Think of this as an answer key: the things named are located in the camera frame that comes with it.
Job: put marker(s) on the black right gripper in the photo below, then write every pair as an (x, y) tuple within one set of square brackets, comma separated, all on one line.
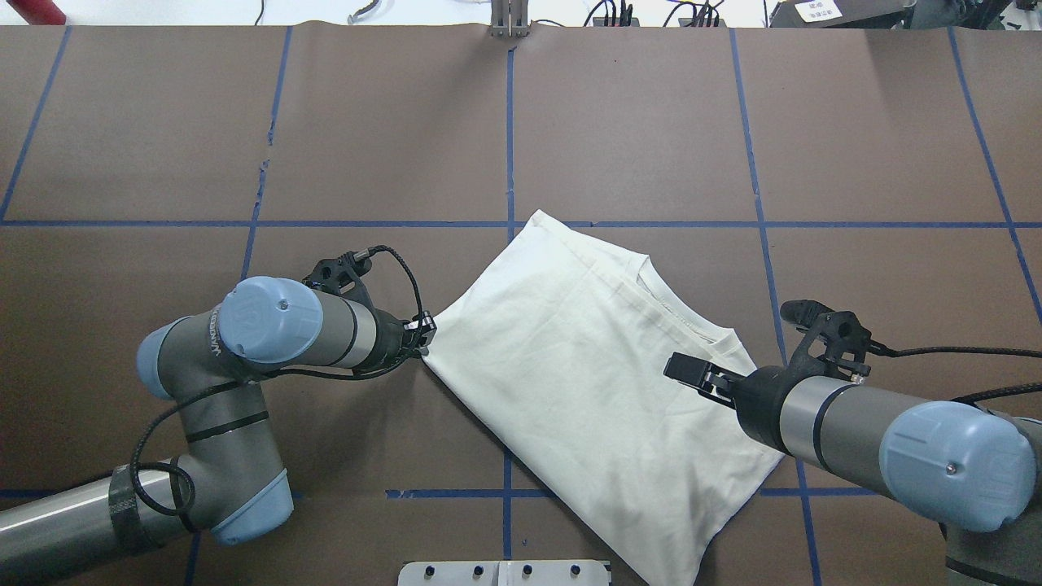
[(759, 401)]

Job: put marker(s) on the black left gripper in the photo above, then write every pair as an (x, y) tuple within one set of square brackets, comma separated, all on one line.
[(393, 340)]

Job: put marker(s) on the cream long-sleeve shirt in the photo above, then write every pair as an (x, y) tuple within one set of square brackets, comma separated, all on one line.
[(559, 348)]

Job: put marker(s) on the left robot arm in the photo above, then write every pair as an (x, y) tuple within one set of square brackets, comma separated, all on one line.
[(210, 462)]

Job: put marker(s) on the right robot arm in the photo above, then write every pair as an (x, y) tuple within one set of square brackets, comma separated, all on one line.
[(974, 471)]

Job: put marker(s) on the lower orange connector block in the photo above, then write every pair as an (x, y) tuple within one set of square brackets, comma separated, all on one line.
[(695, 14)]

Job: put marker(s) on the black box with label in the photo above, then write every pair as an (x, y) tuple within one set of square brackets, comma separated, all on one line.
[(839, 14)]

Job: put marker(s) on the red cylinder bottle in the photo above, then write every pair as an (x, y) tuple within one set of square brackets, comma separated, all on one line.
[(39, 12)]

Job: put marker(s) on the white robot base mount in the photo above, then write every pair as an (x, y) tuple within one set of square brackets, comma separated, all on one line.
[(507, 572)]

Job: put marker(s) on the aluminium frame post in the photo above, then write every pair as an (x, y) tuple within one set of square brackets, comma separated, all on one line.
[(509, 18)]

